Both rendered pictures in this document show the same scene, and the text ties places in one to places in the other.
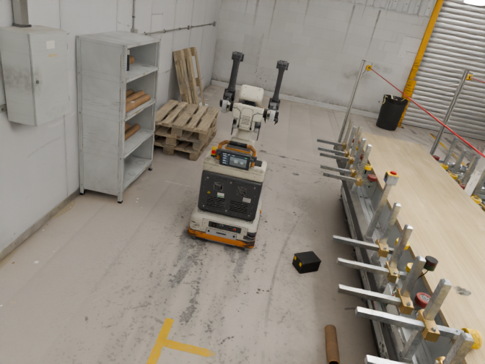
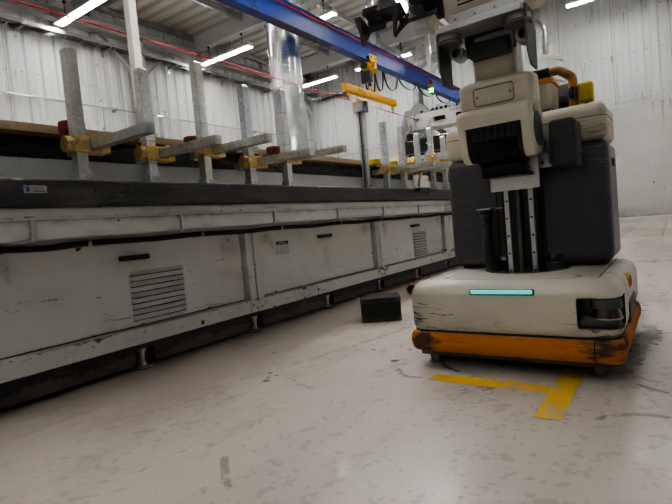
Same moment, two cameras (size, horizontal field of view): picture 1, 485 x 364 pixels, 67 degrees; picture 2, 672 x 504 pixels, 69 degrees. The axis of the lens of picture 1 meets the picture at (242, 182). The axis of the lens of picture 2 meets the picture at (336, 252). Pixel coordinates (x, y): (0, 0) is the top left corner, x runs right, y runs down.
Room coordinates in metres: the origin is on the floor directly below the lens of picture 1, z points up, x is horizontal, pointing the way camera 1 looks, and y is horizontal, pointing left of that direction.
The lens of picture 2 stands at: (4.90, 0.42, 0.49)
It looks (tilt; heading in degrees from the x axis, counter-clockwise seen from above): 3 degrees down; 212
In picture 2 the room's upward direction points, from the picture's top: 5 degrees counter-clockwise
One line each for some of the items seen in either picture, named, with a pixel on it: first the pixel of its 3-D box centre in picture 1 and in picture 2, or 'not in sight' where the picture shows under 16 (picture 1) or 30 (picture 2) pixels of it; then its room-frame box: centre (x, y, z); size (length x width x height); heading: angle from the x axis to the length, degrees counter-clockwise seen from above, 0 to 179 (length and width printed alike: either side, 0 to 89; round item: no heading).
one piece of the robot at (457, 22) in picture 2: (246, 126); (485, 40); (3.39, 0.06, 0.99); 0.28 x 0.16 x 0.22; 87
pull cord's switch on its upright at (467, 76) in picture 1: (448, 120); not in sight; (4.25, -2.17, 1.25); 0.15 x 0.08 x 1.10; 177
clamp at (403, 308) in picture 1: (404, 300); not in sight; (1.48, -0.92, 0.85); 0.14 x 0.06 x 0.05; 177
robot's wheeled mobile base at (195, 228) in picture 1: (227, 214); (529, 302); (3.10, 0.08, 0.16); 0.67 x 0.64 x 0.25; 177
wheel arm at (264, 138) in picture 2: (341, 158); (228, 147); (3.46, -0.92, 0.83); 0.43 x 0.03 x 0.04; 87
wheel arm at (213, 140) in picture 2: (338, 152); (175, 150); (3.71, -0.94, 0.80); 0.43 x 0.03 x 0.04; 87
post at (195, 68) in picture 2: (354, 149); (201, 123); (3.50, -1.02, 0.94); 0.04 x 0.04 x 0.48; 87
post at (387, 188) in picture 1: (377, 211); (363, 150); (2.26, -0.96, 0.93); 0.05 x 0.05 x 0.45; 87
